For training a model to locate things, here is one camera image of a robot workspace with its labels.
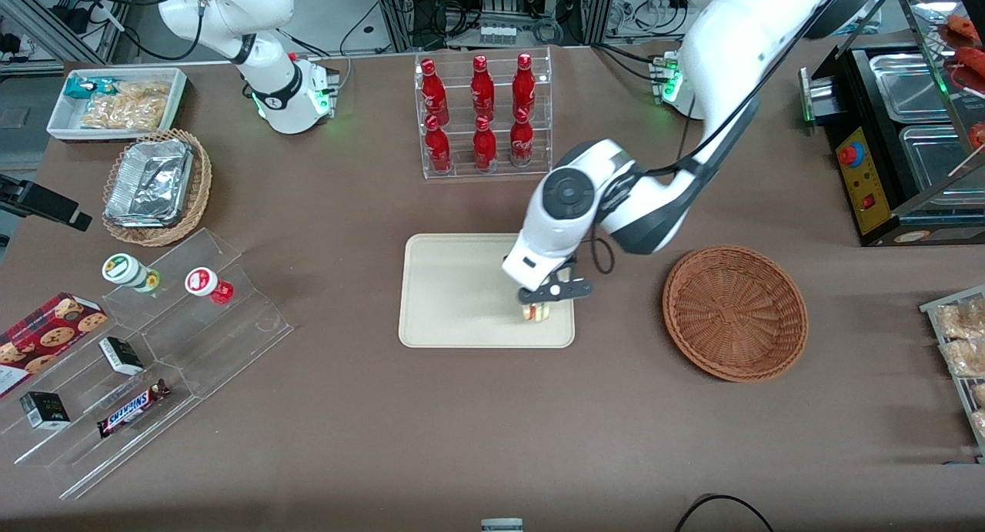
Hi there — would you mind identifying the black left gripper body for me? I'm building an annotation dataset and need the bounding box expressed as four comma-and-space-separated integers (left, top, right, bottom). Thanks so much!
518, 258, 595, 305

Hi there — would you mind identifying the beige plastic tray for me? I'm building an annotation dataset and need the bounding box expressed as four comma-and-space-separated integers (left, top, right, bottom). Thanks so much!
398, 233, 576, 350

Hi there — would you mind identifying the brown round wicker basket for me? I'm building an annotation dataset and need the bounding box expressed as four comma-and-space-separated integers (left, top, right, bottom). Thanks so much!
663, 244, 810, 383

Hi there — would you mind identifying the light wicker basket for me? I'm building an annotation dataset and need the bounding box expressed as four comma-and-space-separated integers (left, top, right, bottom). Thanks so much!
102, 129, 213, 248

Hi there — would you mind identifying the clear acrylic bottle rack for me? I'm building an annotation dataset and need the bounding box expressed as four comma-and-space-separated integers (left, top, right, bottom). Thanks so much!
414, 47, 553, 181

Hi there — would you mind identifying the red cola bottle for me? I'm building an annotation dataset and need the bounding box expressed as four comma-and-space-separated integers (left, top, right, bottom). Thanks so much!
470, 55, 497, 122
472, 116, 499, 172
513, 53, 537, 120
425, 115, 454, 174
509, 109, 536, 169
420, 59, 451, 125

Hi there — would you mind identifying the clear acrylic stepped stand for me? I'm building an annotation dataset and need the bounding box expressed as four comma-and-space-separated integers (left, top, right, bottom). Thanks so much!
0, 227, 296, 501

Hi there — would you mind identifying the red-lidded small cup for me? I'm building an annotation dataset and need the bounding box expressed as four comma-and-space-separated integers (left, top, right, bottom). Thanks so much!
185, 266, 235, 306

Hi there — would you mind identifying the black hot food display case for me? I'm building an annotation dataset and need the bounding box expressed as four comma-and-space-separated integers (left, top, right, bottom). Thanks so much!
799, 0, 985, 248

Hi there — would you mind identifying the steel food pan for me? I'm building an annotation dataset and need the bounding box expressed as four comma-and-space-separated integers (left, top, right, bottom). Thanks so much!
868, 51, 953, 125
899, 124, 985, 211

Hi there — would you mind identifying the aluminium foil container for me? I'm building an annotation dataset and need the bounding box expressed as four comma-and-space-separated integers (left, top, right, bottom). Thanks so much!
103, 138, 194, 229

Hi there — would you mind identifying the bagged bread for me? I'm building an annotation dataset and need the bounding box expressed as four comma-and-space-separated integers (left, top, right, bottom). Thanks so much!
934, 299, 985, 341
940, 338, 985, 380

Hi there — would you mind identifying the green-lidded white cup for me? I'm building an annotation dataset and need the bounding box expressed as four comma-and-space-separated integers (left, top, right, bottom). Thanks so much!
102, 253, 162, 295

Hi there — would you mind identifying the teal cloth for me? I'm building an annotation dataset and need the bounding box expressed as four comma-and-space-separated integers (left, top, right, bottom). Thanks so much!
845, 0, 883, 35

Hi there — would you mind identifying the small black box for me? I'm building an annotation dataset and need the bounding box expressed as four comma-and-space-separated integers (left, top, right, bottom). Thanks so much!
19, 391, 72, 430
98, 336, 145, 377

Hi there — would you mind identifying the Snickers chocolate bar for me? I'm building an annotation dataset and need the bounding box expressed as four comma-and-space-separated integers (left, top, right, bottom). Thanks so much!
96, 379, 172, 440

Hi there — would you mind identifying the clear bag of crackers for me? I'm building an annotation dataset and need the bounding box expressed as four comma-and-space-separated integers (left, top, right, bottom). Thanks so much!
80, 81, 172, 132

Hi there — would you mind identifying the red cookie box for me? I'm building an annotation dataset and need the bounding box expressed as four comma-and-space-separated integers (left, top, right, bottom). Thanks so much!
0, 292, 109, 399

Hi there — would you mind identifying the white rectangular snack bin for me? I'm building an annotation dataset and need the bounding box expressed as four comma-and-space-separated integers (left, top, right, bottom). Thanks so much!
46, 67, 190, 143

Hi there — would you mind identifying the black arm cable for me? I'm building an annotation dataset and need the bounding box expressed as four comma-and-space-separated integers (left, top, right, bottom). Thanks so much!
589, 0, 907, 277

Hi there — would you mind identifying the black floor cable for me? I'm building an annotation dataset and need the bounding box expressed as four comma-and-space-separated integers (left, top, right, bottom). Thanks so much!
675, 493, 775, 532

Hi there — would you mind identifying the wire bread rack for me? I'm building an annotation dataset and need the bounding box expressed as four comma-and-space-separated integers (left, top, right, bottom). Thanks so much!
919, 285, 985, 465

